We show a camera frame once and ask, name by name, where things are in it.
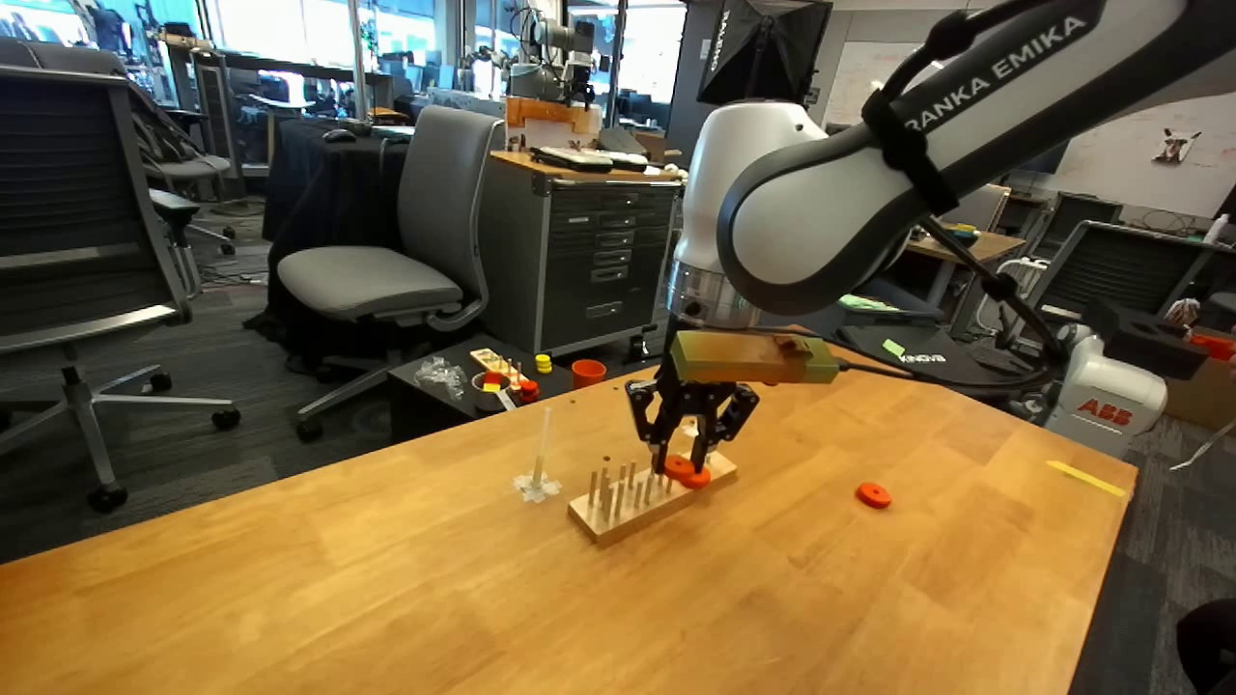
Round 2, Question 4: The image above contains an orange white box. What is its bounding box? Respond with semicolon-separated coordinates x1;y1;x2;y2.
501;92;607;153

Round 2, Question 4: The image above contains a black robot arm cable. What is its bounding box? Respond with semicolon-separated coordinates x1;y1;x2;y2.
862;0;1078;371

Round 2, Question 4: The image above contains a clear plastic bag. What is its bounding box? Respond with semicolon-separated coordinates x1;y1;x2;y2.
414;354;472;399

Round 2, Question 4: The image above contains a black photo softbox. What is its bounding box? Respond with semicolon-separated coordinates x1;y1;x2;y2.
700;0;834;110

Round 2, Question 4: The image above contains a gray office chair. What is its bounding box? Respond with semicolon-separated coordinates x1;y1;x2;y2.
270;106;510;443

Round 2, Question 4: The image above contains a dark tilted monitor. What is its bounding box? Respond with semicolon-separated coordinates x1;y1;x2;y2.
1029;216;1220;322

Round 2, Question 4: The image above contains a gray drawer cabinet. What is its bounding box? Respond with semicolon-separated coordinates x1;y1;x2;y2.
474;152;687;363

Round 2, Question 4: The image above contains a black mesh office chair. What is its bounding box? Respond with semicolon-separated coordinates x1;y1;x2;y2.
0;52;248;516

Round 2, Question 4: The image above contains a white single peg stand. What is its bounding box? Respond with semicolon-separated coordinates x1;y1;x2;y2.
510;399;567;511

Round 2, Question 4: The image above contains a small white red toy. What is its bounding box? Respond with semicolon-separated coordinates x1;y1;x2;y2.
467;344;544;407

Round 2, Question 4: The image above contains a wooden peg board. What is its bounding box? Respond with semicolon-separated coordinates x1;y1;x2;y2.
567;447;741;547

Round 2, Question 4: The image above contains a yellow tape strip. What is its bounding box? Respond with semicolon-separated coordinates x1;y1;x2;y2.
1043;456;1132;503

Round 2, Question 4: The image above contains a small black side table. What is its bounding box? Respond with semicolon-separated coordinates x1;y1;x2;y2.
388;336;651;447

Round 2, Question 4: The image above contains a black draped cloth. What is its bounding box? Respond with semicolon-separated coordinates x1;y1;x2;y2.
259;112;418;340

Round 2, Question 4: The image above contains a distant dark office chair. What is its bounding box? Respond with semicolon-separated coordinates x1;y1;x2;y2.
128;89;245;255

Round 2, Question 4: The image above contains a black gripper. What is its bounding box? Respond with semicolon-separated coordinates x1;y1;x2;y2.
622;371;765;479

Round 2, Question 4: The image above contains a brown cardboard box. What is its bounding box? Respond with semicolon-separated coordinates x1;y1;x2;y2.
1163;361;1236;438

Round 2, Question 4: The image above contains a flat tray with papers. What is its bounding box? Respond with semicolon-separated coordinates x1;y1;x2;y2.
530;140;653;174

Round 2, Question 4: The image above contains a white ABB robot part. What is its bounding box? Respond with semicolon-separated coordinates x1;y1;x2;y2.
1043;322;1175;456

